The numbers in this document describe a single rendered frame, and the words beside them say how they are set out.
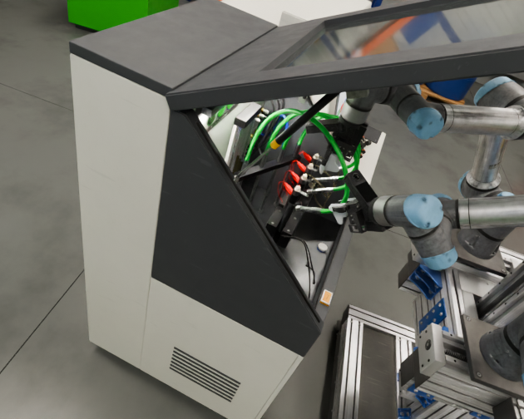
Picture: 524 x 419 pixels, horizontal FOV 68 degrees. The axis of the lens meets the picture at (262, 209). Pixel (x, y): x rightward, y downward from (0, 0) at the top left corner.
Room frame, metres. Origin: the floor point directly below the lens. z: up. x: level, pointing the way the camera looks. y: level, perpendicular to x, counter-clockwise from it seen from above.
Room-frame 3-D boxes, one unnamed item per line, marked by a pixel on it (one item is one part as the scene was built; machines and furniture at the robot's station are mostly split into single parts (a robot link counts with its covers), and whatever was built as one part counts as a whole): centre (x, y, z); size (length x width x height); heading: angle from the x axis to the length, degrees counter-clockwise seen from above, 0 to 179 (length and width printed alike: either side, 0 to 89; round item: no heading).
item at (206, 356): (1.08, -0.06, 0.39); 0.70 x 0.58 x 0.79; 171
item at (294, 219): (1.19, -0.11, 0.91); 0.34 x 0.10 x 0.15; 171
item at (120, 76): (1.49, 0.31, 0.75); 1.40 x 0.28 x 1.50; 171
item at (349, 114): (1.07, -0.15, 1.47); 0.08 x 0.08 x 0.05
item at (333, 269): (1.04, -0.33, 0.87); 0.62 x 0.04 x 0.16; 171
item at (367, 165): (1.74, -0.35, 0.96); 0.70 x 0.22 x 0.03; 171
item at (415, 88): (1.09, -0.25, 1.55); 0.11 x 0.11 x 0.08; 27
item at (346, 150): (1.06, -0.16, 1.39); 0.09 x 0.08 x 0.12; 81
